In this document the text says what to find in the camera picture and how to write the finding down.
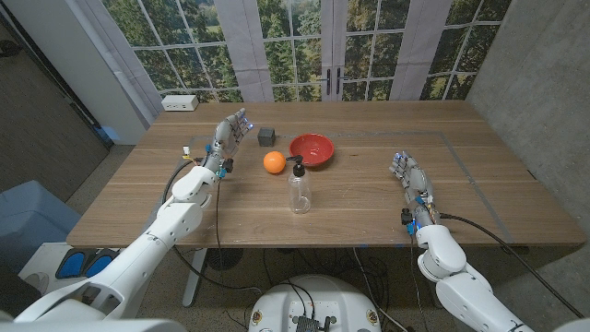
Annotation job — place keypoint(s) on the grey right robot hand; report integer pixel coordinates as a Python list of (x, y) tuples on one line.
[(417, 184)]

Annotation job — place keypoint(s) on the blue foot pedal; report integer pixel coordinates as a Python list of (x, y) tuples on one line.
[(99, 263), (71, 265)]

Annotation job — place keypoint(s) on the orange fruit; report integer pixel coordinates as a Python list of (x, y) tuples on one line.
[(274, 162)]

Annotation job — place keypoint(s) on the dark grey block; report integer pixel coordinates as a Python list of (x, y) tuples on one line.
[(266, 137)]

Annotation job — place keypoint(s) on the white table leg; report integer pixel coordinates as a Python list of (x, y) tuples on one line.
[(193, 276)]

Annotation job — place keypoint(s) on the black round floor fan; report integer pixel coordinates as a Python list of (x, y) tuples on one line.
[(224, 258)]

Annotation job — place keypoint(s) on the white power strip box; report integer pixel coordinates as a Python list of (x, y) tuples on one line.
[(180, 103)]

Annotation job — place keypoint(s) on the red bowl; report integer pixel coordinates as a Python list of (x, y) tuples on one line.
[(311, 148)]

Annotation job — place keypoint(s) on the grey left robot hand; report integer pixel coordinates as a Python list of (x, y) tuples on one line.
[(226, 138)]

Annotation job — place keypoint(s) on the blue storage bin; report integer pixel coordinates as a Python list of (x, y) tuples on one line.
[(32, 221)]

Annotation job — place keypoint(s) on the white floor platform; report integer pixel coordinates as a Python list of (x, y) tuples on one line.
[(41, 267)]

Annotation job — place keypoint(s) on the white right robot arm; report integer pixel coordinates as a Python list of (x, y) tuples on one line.
[(461, 286)]

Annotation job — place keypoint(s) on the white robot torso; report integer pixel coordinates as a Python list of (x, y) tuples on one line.
[(313, 299)]

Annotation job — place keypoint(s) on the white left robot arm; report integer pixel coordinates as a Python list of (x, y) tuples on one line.
[(156, 244)]

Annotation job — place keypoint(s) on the clear pump dispenser bottle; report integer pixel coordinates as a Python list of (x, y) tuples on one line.
[(299, 193)]

